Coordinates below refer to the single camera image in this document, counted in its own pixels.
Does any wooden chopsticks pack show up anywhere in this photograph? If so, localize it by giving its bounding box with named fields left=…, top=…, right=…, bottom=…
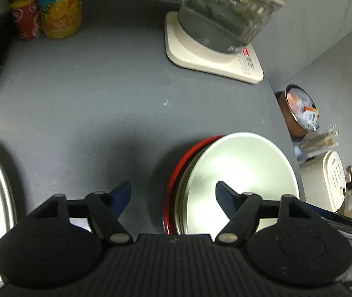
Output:
left=301, top=126, right=340, bottom=153

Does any pale blue cup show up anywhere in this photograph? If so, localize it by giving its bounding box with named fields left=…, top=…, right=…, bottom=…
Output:
left=294, top=147, right=306, bottom=165

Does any orange white packet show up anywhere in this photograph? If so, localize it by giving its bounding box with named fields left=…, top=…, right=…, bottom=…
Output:
left=303, top=107, right=319, bottom=122

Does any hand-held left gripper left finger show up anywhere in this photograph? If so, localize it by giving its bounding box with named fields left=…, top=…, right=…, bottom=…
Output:
left=30, top=181, right=133, bottom=244

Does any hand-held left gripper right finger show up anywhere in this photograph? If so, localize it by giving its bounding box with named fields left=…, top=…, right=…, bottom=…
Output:
left=216, top=181, right=319, bottom=244

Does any white rice cooker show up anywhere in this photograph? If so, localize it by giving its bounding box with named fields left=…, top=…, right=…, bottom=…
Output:
left=300, top=150, right=348, bottom=212

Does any brown trash bin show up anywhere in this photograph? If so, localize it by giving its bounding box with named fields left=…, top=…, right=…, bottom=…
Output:
left=275, top=84, right=320, bottom=139

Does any red snack can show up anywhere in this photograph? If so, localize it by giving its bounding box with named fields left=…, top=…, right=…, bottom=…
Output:
left=6, top=0, right=43, bottom=41

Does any clear plastic bag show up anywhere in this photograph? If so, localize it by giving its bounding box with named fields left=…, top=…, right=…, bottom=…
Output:
left=286, top=87, right=319, bottom=131

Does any red plate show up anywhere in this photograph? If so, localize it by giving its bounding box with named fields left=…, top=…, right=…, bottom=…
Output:
left=162, top=135, right=226, bottom=235

